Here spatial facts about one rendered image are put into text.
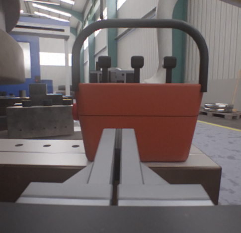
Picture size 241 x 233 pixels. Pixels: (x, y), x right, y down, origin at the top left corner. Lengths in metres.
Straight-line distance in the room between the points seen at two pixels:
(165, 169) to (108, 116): 0.12
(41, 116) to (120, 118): 1.10
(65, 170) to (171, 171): 0.16
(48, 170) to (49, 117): 1.05
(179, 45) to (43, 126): 8.94
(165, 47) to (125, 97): 0.48
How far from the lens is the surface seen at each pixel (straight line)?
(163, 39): 0.71
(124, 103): 0.26
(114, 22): 0.27
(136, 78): 0.31
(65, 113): 1.34
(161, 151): 0.29
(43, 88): 1.44
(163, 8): 0.73
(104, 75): 0.31
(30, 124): 1.35
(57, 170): 0.30
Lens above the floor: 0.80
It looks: 8 degrees down
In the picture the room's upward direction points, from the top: straight up
